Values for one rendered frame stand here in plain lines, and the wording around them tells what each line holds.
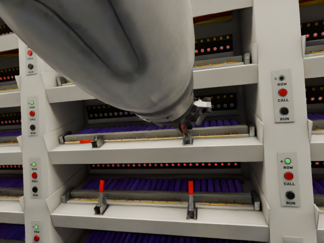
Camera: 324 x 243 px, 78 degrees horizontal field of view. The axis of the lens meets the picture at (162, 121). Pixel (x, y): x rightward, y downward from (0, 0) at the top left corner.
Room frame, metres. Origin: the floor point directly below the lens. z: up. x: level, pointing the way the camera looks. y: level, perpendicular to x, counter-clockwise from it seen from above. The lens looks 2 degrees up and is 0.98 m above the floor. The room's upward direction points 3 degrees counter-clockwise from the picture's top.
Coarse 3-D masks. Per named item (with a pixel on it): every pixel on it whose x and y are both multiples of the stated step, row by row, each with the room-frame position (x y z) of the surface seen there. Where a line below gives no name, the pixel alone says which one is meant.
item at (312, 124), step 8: (312, 88) 0.58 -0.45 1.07; (320, 88) 0.58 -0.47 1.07; (312, 96) 0.59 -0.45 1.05; (320, 96) 0.59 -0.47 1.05; (312, 104) 0.59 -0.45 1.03; (320, 104) 0.59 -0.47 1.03; (312, 112) 0.58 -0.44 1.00; (320, 112) 0.58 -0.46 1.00; (312, 120) 0.51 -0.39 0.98; (320, 120) 0.51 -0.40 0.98; (312, 128) 0.51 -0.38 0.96; (320, 128) 0.50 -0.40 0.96; (312, 136) 0.48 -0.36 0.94; (320, 136) 0.47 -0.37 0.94; (312, 144) 0.45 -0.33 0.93; (320, 144) 0.44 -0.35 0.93; (312, 152) 0.45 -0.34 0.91; (320, 152) 0.45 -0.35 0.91; (312, 160) 0.46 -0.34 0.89; (320, 160) 0.46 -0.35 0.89
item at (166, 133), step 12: (120, 132) 0.62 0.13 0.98; (132, 132) 0.60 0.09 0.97; (144, 132) 0.59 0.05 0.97; (156, 132) 0.58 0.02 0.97; (168, 132) 0.57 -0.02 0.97; (192, 132) 0.56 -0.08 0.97; (204, 132) 0.55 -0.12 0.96; (216, 132) 0.55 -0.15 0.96; (228, 132) 0.54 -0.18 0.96; (240, 132) 0.53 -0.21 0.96
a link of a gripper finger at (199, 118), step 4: (204, 100) 0.32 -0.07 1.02; (208, 100) 0.32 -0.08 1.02; (204, 108) 0.32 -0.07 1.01; (208, 108) 0.32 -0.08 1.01; (196, 112) 0.37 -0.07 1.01; (204, 112) 0.32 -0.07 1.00; (208, 112) 0.32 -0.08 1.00; (196, 116) 0.38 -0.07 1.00; (200, 116) 0.34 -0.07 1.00; (204, 116) 0.34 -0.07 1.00; (196, 120) 0.38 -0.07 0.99; (200, 120) 0.37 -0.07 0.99; (196, 124) 0.40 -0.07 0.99
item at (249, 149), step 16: (192, 112) 0.68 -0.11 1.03; (224, 112) 0.65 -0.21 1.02; (64, 128) 0.68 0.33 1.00; (80, 128) 0.76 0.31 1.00; (256, 128) 0.52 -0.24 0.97; (48, 144) 0.61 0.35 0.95; (64, 144) 0.65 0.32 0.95; (80, 144) 0.63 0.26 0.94; (112, 144) 0.59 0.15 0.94; (128, 144) 0.58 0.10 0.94; (144, 144) 0.56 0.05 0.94; (160, 144) 0.55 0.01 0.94; (176, 144) 0.53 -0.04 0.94; (208, 144) 0.51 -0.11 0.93; (224, 144) 0.50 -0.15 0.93; (240, 144) 0.49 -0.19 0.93; (256, 144) 0.47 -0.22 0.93; (64, 160) 0.61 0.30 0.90; (80, 160) 0.59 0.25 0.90; (96, 160) 0.58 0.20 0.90; (112, 160) 0.57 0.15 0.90; (128, 160) 0.56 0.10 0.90; (144, 160) 0.55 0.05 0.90; (160, 160) 0.54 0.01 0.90; (176, 160) 0.53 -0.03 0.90; (192, 160) 0.52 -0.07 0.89; (208, 160) 0.51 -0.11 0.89; (224, 160) 0.50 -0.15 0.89; (240, 160) 0.49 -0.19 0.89; (256, 160) 0.49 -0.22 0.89
